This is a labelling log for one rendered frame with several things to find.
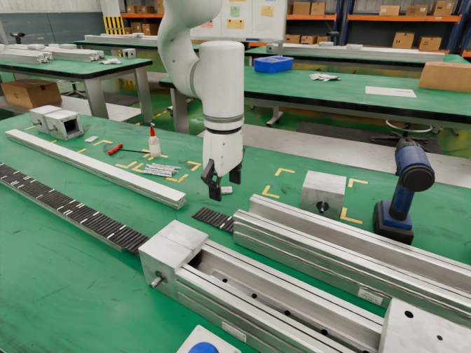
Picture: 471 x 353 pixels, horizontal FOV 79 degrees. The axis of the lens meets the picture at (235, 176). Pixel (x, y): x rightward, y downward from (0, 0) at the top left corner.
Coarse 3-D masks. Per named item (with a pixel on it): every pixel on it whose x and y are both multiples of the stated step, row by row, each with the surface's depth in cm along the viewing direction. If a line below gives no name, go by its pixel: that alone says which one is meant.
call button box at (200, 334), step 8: (200, 328) 43; (192, 336) 42; (200, 336) 42; (208, 336) 42; (216, 336) 42; (184, 344) 41; (192, 344) 41; (216, 344) 41; (224, 344) 41; (184, 352) 40; (224, 352) 40; (232, 352) 40; (240, 352) 40
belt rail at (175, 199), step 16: (32, 144) 112; (48, 144) 110; (64, 160) 103; (80, 160) 98; (96, 160) 98; (112, 176) 90; (128, 176) 89; (144, 192) 85; (160, 192) 81; (176, 192) 81; (176, 208) 79
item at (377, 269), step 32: (256, 224) 61; (288, 224) 66; (320, 224) 61; (288, 256) 60; (320, 256) 56; (352, 256) 53; (384, 256) 56; (416, 256) 53; (352, 288) 55; (384, 288) 51; (416, 288) 47; (448, 288) 47; (448, 320) 48
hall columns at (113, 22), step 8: (104, 0) 697; (112, 0) 687; (104, 8) 702; (112, 8) 692; (104, 16) 707; (112, 16) 696; (120, 16) 716; (104, 24) 712; (112, 24) 703; (120, 24) 719; (112, 32) 714; (120, 32) 724; (120, 56) 740
